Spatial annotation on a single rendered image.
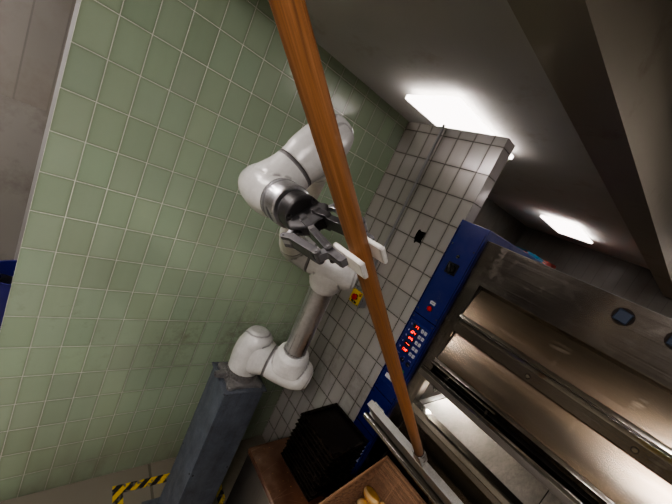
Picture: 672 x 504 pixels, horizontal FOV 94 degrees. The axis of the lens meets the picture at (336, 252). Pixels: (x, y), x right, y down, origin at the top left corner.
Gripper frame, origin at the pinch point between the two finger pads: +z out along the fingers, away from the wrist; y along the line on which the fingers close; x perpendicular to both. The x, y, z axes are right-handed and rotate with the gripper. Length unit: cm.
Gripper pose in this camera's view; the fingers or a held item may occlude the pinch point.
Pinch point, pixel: (360, 253)
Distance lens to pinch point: 46.0
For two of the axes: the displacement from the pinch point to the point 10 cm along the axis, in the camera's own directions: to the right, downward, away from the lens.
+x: -2.6, -7.2, -6.4
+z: 5.7, 4.2, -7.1
